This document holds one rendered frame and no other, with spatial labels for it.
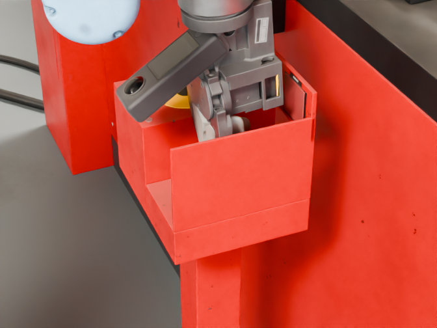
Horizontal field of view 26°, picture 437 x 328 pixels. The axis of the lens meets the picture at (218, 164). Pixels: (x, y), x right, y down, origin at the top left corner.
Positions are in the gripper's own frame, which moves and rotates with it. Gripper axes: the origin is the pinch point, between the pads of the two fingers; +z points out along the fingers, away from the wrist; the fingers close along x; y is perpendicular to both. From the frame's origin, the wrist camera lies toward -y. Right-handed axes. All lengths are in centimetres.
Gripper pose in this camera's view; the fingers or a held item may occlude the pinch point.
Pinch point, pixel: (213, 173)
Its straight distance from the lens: 103.2
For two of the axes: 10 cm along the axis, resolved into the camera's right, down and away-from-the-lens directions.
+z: 0.8, 8.0, 6.0
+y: 9.2, -2.9, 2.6
